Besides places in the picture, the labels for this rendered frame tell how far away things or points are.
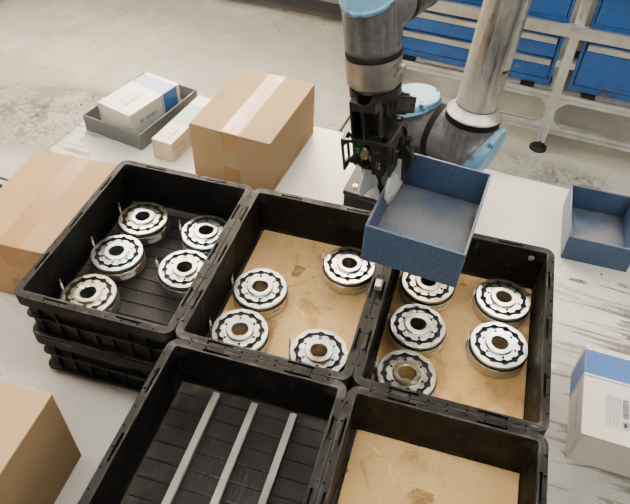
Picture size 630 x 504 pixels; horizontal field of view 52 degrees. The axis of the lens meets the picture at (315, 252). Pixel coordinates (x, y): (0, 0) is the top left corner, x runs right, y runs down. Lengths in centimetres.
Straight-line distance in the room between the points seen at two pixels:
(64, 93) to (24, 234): 219
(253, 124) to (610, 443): 105
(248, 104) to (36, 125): 181
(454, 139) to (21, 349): 98
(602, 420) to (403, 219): 50
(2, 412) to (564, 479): 94
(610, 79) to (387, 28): 228
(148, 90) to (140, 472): 116
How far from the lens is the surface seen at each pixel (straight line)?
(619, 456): 127
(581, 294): 156
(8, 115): 348
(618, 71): 303
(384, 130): 91
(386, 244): 94
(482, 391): 116
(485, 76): 132
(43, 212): 146
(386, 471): 106
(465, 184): 109
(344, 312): 122
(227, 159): 165
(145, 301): 127
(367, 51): 83
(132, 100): 189
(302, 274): 128
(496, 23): 128
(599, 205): 177
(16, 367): 141
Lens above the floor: 177
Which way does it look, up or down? 45 degrees down
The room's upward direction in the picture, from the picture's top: 2 degrees clockwise
